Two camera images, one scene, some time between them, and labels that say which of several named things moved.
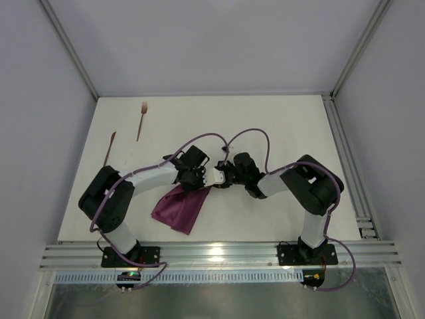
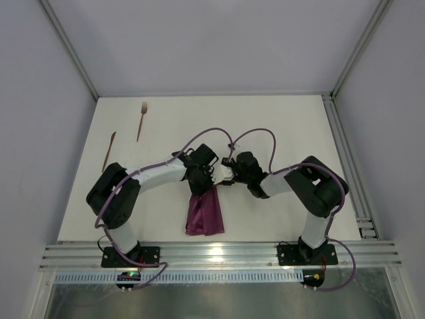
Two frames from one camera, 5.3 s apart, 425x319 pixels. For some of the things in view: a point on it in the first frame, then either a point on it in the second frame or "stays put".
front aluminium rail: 220,256 stays put
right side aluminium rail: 351,171 stays put
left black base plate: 139,254 stays put
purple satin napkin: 179,209 to 204,215
